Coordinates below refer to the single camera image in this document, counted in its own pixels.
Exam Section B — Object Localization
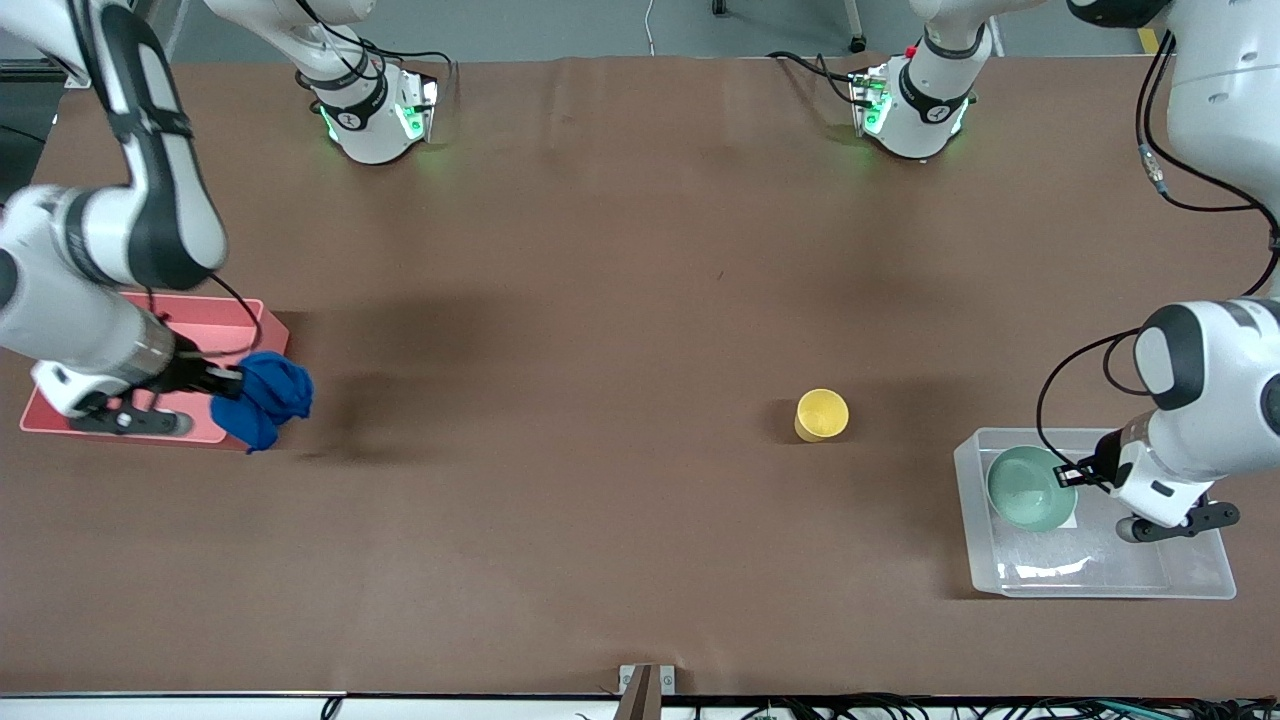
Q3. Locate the black right base cable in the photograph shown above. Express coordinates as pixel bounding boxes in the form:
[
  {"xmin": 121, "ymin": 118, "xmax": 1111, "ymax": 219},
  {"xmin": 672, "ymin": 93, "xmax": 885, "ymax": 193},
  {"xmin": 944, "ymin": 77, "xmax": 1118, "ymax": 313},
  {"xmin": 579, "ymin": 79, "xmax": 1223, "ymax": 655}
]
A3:
[{"xmin": 296, "ymin": 0, "xmax": 457, "ymax": 93}]

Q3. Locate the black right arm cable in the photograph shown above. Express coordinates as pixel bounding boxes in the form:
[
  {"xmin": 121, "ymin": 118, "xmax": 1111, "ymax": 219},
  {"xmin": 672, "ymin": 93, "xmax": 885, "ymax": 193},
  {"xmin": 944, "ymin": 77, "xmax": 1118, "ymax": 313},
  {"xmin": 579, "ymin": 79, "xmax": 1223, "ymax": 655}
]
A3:
[{"xmin": 145, "ymin": 270, "xmax": 264, "ymax": 361}]

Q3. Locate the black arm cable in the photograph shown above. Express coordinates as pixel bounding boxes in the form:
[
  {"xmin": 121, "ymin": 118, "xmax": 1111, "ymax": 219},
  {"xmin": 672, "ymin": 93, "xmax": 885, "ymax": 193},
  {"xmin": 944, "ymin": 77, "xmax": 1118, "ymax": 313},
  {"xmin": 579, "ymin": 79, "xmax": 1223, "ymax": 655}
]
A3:
[
  {"xmin": 1036, "ymin": 30, "xmax": 1280, "ymax": 471},
  {"xmin": 145, "ymin": 270, "xmax": 264, "ymax": 361}
]

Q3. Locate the metal table edge bracket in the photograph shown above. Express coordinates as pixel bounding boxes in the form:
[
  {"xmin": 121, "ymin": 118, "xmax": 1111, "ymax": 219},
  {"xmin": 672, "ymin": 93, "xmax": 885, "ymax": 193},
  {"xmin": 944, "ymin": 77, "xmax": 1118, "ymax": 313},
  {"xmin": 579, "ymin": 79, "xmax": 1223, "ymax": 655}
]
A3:
[{"xmin": 618, "ymin": 664, "xmax": 677, "ymax": 720}]

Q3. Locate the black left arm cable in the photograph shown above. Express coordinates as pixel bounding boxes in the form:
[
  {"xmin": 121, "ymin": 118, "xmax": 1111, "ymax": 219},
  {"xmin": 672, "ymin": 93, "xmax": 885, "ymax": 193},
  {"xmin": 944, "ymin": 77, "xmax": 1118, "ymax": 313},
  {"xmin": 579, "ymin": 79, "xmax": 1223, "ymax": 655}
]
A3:
[{"xmin": 1036, "ymin": 30, "xmax": 1280, "ymax": 471}]

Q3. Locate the yellow cup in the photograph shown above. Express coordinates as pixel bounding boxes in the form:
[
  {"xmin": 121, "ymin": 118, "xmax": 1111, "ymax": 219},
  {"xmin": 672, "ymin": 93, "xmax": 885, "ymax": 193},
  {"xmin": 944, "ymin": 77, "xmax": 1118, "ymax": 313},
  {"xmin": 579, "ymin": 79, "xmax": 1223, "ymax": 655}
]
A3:
[{"xmin": 794, "ymin": 388, "xmax": 851, "ymax": 443}]

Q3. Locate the black cable bundle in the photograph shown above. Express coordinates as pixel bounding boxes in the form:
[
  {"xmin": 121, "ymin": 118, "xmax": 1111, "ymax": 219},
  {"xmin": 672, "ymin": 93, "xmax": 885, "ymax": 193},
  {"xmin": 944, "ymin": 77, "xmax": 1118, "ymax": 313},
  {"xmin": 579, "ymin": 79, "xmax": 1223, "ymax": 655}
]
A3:
[{"xmin": 320, "ymin": 693, "xmax": 1280, "ymax": 720}]

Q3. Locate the clear plastic container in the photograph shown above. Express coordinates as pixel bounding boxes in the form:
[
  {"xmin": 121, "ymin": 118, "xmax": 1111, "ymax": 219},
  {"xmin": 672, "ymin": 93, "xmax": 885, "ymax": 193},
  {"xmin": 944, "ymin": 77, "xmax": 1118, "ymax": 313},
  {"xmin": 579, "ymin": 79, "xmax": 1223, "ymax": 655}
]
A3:
[{"xmin": 953, "ymin": 427, "xmax": 1238, "ymax": 601}]

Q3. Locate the black left base cable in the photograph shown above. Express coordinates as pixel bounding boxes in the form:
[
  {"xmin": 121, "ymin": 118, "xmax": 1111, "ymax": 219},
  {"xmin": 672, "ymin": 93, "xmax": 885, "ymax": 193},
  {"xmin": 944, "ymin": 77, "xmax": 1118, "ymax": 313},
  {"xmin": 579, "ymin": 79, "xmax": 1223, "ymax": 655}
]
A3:
[{"xmin": 768, "ymin": 50, "xmax": 873, "ymax": 107}]

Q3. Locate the pink plastic box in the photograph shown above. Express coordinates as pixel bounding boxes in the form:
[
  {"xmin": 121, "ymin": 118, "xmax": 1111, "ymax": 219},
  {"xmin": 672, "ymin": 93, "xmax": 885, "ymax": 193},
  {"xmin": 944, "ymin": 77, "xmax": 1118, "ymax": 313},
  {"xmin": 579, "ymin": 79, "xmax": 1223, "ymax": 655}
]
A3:
[{"xmin": 20, "ymin": 292, "xmax": 291, "ymax": 451}]

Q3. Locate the blue cloth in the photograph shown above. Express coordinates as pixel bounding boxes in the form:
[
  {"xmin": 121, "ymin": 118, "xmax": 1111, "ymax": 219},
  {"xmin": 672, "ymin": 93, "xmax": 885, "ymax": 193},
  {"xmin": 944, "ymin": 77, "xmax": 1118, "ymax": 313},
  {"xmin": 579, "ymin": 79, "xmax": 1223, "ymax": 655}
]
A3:
[{"xmin": 210, "ymin": 350, "xmax": 315, "ymax": 454}]

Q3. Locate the green bowl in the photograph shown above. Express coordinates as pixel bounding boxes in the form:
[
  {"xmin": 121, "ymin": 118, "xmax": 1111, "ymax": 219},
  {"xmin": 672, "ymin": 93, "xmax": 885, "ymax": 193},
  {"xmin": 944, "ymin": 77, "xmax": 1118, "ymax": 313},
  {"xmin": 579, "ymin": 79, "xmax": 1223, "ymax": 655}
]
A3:
[{"xmin": 987, "ymin": 445, "xmax": 1079, "ymax": 533}]

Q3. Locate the black base cable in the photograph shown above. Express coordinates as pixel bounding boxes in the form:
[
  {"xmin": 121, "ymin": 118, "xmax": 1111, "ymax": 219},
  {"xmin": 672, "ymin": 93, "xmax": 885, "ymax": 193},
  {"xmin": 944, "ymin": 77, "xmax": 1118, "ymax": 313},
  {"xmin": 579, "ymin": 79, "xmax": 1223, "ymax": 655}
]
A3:
[
  {"xmin": 768, "ymin": 50, "xmax": 873, "ymax": 107},
  {"xmin": 296, "ymin": 0, "xmax": 457, "ymax": 93}
]

